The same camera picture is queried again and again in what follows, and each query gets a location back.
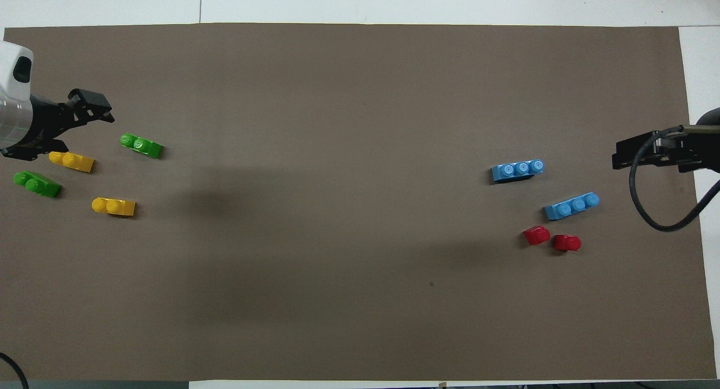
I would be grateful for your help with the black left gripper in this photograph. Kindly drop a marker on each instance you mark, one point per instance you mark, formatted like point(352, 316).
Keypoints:
point(49, 122)

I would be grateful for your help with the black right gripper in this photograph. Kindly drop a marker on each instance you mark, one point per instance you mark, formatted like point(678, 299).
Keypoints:
point(692, 153)

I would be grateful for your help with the green two-stud block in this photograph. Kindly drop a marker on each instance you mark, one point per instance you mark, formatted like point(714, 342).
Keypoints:
point(37, 184)
point(142, 146)

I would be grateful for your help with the blue three-stud block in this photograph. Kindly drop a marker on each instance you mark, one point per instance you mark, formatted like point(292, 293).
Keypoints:
point(517, 171)
point(571, 207)

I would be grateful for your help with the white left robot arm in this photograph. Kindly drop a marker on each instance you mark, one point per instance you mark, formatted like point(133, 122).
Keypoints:
point(11, 96)

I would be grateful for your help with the yellow two-stud block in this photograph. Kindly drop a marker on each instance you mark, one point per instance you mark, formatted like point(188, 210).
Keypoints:
point(113, 207)
point(72, 161)

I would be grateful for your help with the red single-stud block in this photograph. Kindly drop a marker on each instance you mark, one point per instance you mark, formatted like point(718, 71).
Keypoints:
point(536, 235)
point(567, 243)

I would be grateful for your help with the brown table mat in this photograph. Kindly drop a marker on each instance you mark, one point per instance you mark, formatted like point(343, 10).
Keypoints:
point(360, 265)

